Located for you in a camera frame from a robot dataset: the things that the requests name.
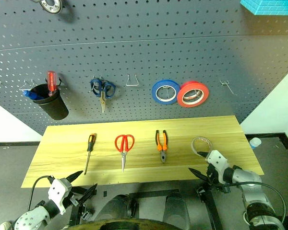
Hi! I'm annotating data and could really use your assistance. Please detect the cyan foam block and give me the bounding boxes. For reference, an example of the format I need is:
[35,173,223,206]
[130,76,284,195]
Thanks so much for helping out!
[240,0,288,16]

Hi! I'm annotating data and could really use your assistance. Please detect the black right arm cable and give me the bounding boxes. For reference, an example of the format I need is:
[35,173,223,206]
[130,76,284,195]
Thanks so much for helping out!
[219,181,287,222]

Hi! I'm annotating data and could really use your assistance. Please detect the blue handled scissors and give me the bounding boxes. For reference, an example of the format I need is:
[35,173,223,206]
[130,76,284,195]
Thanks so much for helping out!
[90,77,117,114]

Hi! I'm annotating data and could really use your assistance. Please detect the red tape roll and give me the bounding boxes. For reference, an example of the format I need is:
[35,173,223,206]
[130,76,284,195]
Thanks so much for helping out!
[177,80,210,108]

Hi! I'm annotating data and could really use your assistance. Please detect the silver round metal ring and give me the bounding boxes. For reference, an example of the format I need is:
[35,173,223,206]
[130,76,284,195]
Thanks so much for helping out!
[37,0,63,15]

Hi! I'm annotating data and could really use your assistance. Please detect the black metal table leg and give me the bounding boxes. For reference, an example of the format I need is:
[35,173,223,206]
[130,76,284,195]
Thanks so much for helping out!
[69,203,92,227]
[195,186,224,230]

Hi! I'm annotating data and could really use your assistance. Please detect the red handled scissors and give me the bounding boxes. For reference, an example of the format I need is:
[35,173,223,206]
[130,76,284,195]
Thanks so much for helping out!
[114,134,136,173]

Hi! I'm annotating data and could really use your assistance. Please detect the black metal table crossbar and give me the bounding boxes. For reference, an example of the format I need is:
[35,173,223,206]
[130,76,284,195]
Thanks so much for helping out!
[129,189,180,199]

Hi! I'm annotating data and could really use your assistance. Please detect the red handled screwdriver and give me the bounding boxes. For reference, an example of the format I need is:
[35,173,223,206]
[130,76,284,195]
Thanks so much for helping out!
[46,70,59,98]

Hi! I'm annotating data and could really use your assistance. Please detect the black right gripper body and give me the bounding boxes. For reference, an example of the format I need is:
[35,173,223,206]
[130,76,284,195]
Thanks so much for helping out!
[205,161,220,186]

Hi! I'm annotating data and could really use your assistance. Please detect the plastic bottle with blue cap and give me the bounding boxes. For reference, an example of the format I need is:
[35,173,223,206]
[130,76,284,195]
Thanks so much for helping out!
[249,137,263,150]

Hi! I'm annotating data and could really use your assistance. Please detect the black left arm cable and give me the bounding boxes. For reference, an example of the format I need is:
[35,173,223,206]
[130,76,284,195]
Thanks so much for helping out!
[28,175,56,212]

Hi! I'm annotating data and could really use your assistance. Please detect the black yellow handled screwdriver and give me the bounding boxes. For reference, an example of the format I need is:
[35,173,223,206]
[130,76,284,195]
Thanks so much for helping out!
[84,133,97,176]

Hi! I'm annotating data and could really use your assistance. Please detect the black plastic cup holder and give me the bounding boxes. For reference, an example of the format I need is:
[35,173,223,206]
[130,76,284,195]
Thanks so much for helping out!
[29,77,70,121]

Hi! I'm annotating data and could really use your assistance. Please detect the grey metal pegboard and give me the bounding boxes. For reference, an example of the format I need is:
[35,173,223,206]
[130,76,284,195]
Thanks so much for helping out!
[0,0,288,135]

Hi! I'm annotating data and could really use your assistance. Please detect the clear tape roll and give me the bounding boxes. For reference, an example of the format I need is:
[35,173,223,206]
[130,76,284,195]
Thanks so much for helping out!
[191,136,213,157]

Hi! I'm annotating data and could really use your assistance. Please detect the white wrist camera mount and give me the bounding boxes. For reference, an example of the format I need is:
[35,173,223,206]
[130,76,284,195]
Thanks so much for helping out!
[48,178,73,216]
[205,149,230,184]

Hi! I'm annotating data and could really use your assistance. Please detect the orange black pliers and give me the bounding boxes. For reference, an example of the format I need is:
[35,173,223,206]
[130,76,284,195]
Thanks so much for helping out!
[155,129,169,164]

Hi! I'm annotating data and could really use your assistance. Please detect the dark curved rim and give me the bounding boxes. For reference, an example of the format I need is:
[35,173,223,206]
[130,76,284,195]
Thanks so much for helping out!
[68,217,184,230]

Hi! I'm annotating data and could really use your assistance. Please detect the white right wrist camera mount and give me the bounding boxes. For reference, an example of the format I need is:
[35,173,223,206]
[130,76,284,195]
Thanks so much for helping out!
[205,149,230,184]

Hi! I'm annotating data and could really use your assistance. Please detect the blue marker pen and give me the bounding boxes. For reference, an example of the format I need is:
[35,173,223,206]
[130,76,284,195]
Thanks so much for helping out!
[22,90,45,101]

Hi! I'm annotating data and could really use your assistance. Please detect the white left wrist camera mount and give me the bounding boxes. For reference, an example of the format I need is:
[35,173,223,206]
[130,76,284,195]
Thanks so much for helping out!
[48,178,73,216]

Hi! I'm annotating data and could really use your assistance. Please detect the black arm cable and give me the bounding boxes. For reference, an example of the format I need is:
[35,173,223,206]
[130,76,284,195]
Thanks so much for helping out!
[28,175,56,212]
[219,181,287,222]

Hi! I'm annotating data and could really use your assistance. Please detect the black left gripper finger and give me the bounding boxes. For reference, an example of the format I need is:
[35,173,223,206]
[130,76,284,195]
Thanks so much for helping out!
[75,183,98,207]
[66,170,84,186]

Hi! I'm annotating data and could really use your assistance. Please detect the silver double prong peg hook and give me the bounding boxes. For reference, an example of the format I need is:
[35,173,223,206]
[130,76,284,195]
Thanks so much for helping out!
[220,80,238,96]

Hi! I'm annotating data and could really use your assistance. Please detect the blue tape roll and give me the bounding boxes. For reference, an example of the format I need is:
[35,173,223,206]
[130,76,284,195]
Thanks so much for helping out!
[151,79,181,105]

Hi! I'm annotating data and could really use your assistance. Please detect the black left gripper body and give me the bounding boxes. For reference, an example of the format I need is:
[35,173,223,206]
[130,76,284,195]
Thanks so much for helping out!
[64,182,87,212]

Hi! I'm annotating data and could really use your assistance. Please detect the silver wire loop hook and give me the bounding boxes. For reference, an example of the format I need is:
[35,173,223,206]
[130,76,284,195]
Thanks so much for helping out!
[125,73,140,87]

